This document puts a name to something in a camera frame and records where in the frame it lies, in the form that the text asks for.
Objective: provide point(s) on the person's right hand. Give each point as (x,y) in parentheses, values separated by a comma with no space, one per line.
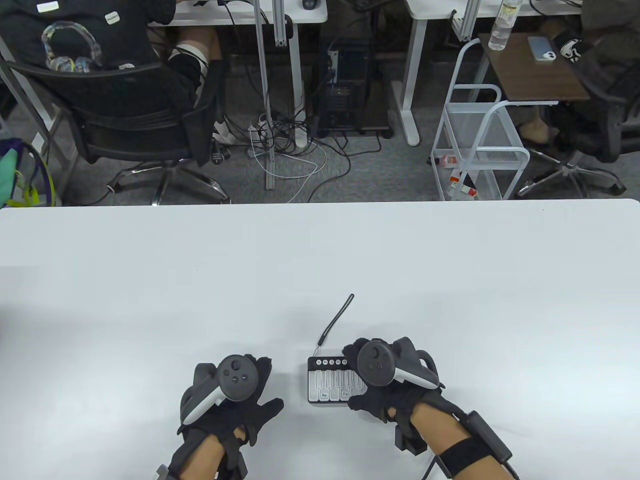
(395,400)

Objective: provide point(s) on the person's left hand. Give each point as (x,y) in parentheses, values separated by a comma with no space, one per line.
(255,417)

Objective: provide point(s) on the grey white handheld controller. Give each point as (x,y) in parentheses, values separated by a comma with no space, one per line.
(375,362)
(235,377)

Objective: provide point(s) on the black white toy piano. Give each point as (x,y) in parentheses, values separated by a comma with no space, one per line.
(325,385)

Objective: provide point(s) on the person's left forearm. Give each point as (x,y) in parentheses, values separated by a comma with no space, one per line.
(200,460)

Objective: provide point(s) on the black glove sensor box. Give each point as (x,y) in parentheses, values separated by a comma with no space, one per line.
(237,462)
(410,440)

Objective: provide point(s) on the small red white carton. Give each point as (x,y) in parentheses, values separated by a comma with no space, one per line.
(451,161)
(467,190)

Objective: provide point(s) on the white metal mesh cart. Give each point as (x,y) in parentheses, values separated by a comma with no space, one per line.
(492,156)

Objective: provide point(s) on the white power strip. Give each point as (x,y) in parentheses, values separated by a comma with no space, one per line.
(255,132)

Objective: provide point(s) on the black mesh office chair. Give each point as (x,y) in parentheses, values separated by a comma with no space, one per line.
(140,125)
(572,167)

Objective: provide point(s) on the black computer tower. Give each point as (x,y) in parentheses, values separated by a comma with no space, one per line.
(345,100)

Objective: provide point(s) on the white office desk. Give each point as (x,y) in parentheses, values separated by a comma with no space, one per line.
(300,15)
(414,60)

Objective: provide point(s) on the green yellow bag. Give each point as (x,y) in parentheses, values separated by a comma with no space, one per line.
(7,175)

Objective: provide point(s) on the brown wooden side table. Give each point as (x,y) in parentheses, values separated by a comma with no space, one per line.
(530,80)

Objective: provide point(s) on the clear plastic water bottle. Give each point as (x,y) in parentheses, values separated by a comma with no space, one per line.
(500,32)

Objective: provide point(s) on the light blue smartphone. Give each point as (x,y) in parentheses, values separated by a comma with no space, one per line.
(537,45)

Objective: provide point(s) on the short aluminium profile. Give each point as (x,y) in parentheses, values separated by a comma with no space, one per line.
(467,20)
(281,25)

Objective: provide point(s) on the dark computer mouse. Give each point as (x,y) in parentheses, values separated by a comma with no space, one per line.
(310,4)

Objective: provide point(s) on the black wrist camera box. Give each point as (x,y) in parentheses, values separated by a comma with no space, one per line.
(487,435)

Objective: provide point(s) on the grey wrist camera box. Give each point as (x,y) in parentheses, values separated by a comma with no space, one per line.
(164,473)

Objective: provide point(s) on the tall aluminium profile post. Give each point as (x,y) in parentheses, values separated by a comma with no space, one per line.
(265,100)

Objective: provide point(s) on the grey metal rack frame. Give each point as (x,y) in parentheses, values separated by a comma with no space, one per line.
(39,141)

